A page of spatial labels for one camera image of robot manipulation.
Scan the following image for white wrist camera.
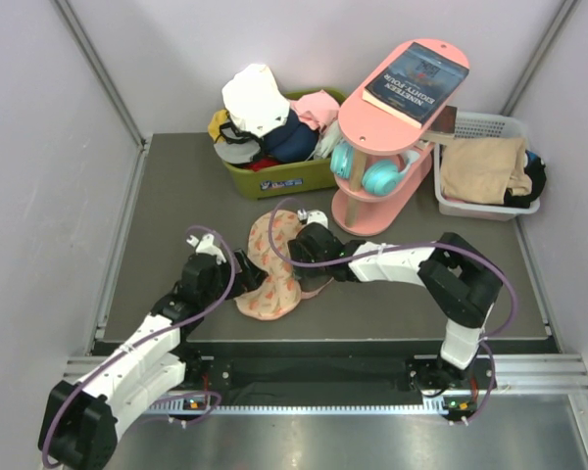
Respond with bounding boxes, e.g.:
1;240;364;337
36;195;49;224
186;233;226;264
297;209;328;228

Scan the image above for black garment in basket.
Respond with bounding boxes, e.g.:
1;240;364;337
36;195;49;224
503;151;549;210

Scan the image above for red garment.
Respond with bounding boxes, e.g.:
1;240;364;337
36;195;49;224
241;156;280;172

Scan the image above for beige folded cloth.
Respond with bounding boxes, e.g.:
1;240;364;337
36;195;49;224
440;137;533;205

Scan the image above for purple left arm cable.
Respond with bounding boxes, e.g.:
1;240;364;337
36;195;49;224
40;224;243;467

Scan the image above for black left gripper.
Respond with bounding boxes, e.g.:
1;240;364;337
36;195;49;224
201;249;268;306

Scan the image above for navy blue bra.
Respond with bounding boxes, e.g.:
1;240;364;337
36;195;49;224
263;110;319;164

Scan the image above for pink wooden shelf stand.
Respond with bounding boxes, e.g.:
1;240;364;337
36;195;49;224
329;38;470;238

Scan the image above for white plastic basket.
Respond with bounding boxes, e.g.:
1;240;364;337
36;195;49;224
433;112;546;221

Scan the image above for white garment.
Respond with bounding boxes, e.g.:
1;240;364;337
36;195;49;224
221;64;290;137

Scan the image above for nineteen eighty-four book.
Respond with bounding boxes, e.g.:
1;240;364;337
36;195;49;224
362;42;469;128

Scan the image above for floral mesh laundry bag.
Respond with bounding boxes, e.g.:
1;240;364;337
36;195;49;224
235;212;332;321

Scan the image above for pink garment in bin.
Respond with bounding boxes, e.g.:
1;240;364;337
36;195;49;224
290;90;340;133

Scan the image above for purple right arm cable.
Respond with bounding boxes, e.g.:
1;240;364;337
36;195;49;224
267;197;519;426

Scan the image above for yellow garment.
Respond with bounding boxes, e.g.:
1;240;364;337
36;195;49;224
208;109;230;144

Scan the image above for green plastic bin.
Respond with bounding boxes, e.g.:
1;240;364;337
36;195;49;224
217;88;345;200

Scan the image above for teal headphones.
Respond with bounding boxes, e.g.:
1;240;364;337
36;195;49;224
329;142;420;197

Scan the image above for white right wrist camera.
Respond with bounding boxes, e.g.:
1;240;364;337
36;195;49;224
297;209;328;228

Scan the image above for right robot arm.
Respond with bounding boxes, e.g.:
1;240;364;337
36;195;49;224
287;222;503;388

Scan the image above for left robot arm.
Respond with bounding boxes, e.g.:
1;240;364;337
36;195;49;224
38;251;266;469

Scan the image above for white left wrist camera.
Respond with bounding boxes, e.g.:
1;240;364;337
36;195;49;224
186;233;226;264

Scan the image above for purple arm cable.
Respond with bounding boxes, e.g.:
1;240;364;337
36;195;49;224
267;197;519;426
40;224;243;467

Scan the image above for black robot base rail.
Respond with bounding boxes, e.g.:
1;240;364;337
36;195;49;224
180;343;495;407

